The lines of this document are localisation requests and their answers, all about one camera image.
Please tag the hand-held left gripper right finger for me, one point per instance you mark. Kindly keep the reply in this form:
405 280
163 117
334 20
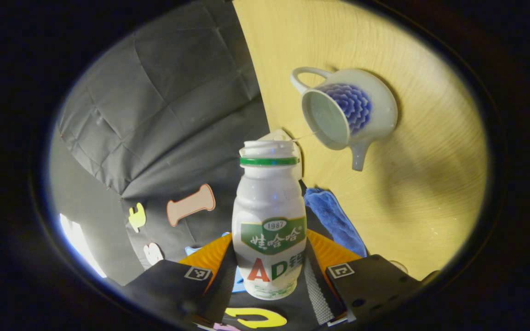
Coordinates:
375 285

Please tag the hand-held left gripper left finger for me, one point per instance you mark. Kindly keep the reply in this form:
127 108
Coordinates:
173 285

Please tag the white water bottle green label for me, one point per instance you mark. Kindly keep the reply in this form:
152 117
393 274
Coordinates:
269 216

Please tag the white teacup blue pattern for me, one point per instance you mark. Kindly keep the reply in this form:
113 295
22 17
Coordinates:
377 115

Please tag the blue towel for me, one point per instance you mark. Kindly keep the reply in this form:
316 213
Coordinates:
334 220

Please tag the black backdrop cloth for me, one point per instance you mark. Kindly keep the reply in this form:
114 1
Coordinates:
177 115

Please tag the white toaster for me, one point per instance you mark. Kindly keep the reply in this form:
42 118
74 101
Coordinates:
279 136

